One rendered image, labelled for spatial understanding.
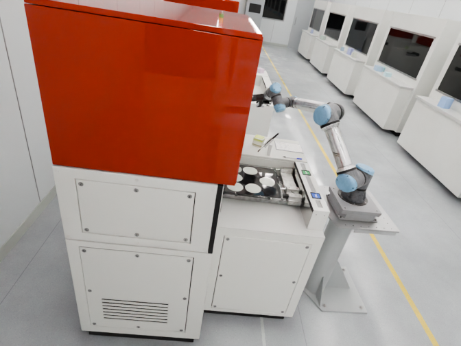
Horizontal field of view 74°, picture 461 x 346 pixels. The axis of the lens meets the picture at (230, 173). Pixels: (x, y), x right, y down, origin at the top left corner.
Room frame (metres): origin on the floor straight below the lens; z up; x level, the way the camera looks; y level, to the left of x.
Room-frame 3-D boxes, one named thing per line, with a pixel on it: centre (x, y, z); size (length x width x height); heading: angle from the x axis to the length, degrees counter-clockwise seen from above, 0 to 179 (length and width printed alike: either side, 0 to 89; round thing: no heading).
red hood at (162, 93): (1.44, 0.38, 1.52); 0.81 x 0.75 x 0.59; 6
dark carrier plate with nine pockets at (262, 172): (1.69, -0.14, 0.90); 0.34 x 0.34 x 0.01; 6
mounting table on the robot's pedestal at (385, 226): (1.69, -0.83, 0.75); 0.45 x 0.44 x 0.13; 98
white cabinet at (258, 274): (1.78, -0.24, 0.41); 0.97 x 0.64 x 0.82; 6
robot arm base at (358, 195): (1.69, -0.81, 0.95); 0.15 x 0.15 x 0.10
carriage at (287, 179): (1.73, -0.40, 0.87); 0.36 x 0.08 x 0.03; 6
